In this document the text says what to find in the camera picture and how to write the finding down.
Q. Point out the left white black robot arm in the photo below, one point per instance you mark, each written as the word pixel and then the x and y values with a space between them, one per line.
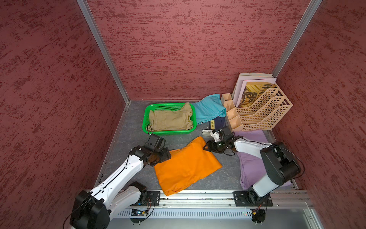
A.
pixel 96 208

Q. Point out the folded purple pants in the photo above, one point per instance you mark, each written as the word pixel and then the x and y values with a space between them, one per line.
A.
pixel 252 168

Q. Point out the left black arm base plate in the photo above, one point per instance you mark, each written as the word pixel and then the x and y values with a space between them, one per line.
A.
pixel 150 198

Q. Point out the white stapler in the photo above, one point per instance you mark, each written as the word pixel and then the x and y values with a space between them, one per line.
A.
pixel 206 132

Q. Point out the orange pants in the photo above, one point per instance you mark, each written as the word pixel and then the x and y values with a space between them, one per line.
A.
pixel 185 167

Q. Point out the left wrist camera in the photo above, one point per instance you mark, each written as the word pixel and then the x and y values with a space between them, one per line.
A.
pixel 155 143

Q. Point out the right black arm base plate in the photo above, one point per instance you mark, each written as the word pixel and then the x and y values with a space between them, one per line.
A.
pixel 251 199

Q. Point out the pale pink folder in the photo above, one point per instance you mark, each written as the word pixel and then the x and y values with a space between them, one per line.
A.
pixel 244 79

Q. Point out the yellow patterned magazine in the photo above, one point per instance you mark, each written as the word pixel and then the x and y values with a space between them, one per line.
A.
pixel 252 91

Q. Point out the khaki long pants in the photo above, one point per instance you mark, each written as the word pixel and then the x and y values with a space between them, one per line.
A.
pixel 167 120

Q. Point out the teal pants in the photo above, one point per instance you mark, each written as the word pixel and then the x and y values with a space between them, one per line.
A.
pixel 209 108

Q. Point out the beige plastic file organizer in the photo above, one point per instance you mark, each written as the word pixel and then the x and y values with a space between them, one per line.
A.
pixel 263 114

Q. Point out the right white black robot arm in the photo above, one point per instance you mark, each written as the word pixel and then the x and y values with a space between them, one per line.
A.
pixel 281 165

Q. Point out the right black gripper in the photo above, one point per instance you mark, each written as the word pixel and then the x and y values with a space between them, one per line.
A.
pixel 210 147

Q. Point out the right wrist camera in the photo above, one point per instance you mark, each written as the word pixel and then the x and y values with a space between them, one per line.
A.
pixel 216 136

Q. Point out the green plastic basket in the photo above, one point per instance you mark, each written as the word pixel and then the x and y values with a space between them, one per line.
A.
pixel 166 106

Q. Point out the aluminium front rail frame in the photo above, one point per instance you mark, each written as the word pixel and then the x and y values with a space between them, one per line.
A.
pixel 215 205

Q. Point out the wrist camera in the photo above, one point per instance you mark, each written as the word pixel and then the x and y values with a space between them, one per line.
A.
pixel 216 136
pixel 155 143

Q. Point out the dark purple notebook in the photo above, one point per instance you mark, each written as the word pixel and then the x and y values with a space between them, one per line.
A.
pixel 217 123

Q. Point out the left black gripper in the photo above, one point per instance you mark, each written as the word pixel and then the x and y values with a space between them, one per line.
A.
pixel 166 155

